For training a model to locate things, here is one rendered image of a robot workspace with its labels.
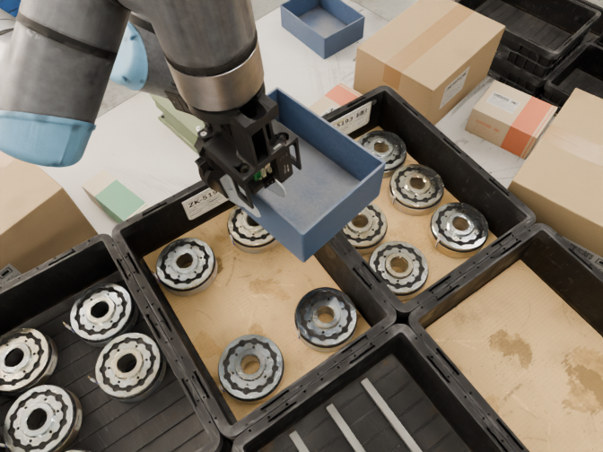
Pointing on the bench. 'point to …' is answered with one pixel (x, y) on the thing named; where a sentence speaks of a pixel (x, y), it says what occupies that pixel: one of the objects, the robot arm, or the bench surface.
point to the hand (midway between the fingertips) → (248, 194)
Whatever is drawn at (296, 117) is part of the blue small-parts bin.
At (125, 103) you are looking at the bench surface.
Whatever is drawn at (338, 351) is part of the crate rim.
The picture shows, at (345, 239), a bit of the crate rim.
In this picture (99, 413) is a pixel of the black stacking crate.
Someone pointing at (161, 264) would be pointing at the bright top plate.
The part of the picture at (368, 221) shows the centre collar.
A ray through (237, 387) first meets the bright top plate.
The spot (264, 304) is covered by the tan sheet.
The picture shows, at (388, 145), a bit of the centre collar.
